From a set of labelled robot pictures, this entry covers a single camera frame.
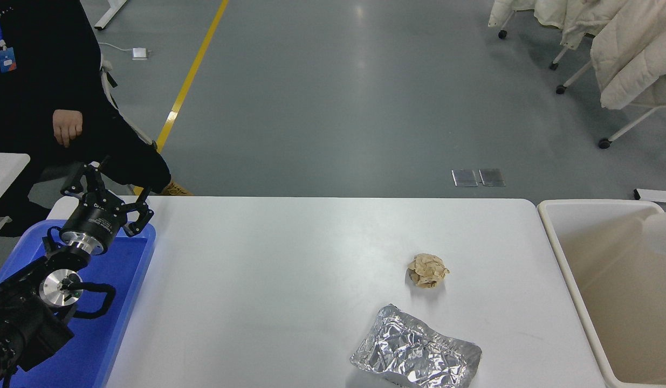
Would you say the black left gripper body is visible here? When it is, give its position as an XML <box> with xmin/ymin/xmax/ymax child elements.
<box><xmin>60</xmin><ymin>195</ymin><xmax>129</xmax><ymax>246</ymax></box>

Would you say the tan paper ball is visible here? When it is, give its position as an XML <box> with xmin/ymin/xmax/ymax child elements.
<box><xmin>407</xmin><ymin>253</ymin><xmax>450</xmax><ymax>289</ymax></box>

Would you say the silver foil tray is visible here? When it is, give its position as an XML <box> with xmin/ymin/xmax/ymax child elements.
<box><xmin>350</xmin><ymin>304</ymin><xmax>483</xmax><ymax>388</ymax></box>

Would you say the white paper cup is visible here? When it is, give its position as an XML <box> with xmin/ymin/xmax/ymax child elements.
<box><xmin>643</xmin><ymin>211</ymin><xmax>666</xmax><ymax>257</ymax></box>

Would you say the blue-badge person's left hand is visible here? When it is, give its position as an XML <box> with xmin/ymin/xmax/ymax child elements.
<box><xmin>53</xmin><ymin>109</ymin><xmax>84</xmax><ymax>148</ymax></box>

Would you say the blue plastic tray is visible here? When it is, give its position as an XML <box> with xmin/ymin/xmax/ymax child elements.
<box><xmin>0</xmin><ymin>220</ymin><xmax>156</xmax><ymax>388</ymax></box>

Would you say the small white side table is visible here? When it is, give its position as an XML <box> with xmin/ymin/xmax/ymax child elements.
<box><xmin>0</xmin><ymin>153</ymin><xmax>30</xmax><ymax>212</ymax></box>

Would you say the person with blue badge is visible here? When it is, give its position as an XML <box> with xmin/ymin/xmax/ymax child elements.
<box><xmin>0</xmin><ymin>0</ymin><xmax>193</xmax><ymax>238</ymax></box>

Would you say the white desk leg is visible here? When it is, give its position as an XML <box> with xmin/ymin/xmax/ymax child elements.
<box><xmin>93</xmin><ymin>0</ymin><xmax>128</xmax><ymax>31</ymax></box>

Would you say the large pale plastic bin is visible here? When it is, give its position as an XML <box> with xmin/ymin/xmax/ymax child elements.
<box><xmin>537</xmin><ymin>198</ymin><xmax>666</xmax><ymax>388</ymax></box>

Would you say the white floor bar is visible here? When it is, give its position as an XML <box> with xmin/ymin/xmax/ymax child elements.
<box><xmin>633</xmin><ymin>188</ymin><xmax>666</xmax><ymax>204</ymax></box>

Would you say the large cream padded jacket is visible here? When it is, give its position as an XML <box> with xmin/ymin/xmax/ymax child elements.
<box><xmin>590</xmin><ymin>0</ymin><xmax>666</xmax><ymax>110</ymax></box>

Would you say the blue badge on lanyard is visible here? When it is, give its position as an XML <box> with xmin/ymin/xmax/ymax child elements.
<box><xmin>0</xmin><ymin>0</ymin><xmax>18</xmax><ymax>73</ymax></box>

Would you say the white chair frame with castors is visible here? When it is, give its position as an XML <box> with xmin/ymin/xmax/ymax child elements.
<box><xmin>497</xmin><ymin>11</ymin><xmax>517</xmax><ymax>39</ymax></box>
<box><xmin>599</xmin><ymin>105</ymin><xmax>666</xmax><ymax>149</ymax></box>
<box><xmin>548</xmin><ymin>46</ymin><xmax>595</xmax><ymax>95</ymax></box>

